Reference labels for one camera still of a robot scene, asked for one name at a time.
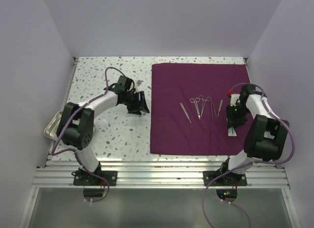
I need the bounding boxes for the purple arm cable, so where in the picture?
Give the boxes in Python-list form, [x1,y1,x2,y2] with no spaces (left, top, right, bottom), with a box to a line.
[202,83,295,228]
[51,67,128,204]

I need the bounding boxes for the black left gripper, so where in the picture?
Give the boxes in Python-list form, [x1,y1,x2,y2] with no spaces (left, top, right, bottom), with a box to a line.
[121,91,149,115]

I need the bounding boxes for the silver clamp forceps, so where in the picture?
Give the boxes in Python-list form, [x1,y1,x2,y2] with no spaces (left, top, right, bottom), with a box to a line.
[199,95,207,117]

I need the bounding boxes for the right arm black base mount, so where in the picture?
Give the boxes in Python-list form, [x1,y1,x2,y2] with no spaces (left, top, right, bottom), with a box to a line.
[203,171,248,186]

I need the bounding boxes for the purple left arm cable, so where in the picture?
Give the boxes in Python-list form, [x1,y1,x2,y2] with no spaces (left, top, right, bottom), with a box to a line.
[51,67,128,204]

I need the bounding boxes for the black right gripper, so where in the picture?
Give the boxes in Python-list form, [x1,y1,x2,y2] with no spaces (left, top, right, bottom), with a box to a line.
[226,103,250,129]

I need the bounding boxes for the silver tweezers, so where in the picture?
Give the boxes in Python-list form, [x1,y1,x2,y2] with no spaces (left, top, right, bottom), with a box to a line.
[217,99,223,117]

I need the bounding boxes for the small green-white packet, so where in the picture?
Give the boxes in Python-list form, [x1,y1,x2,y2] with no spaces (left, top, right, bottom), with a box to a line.
[228,126,237,137]

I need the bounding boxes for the silver forceps scissors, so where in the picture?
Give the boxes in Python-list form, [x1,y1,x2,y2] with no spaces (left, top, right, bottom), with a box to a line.
[190,98,201,120]
[206,97,217,119]

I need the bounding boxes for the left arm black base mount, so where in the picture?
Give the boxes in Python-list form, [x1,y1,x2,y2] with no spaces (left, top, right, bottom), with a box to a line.
[71,170,118,186]

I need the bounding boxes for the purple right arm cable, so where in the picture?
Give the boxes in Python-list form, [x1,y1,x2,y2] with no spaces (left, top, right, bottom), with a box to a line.
[202,83,295,228]

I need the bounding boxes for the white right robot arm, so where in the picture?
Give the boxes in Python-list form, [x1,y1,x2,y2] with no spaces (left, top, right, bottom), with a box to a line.
[218,83,289,185]

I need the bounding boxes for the stainless steel tray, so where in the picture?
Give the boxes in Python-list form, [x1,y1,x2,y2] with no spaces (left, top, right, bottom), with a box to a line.
[44,111,63,141]

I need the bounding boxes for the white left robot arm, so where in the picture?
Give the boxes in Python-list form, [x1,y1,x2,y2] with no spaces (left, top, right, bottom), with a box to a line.
[52,76,150,185]

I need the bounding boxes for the purple surgical drape cloth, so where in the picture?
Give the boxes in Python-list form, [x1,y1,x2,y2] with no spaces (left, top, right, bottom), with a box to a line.
[150,63,253,156]

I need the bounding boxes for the aluminium table edge rail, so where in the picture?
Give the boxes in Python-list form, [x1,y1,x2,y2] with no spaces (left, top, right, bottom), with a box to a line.
[31,160,289,189]

